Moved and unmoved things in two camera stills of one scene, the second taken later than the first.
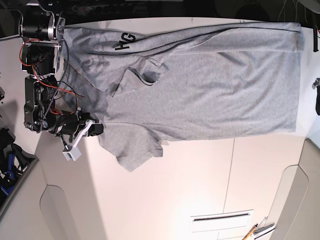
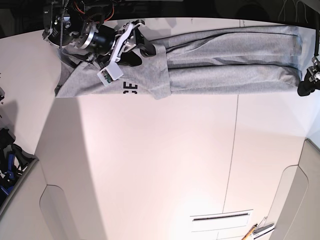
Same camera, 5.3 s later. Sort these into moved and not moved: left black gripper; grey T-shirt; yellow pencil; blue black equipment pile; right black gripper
Moved: grey T-shirt; right black gripper; left black gripper
Not moved: yellow pencil; blue black equipment pile
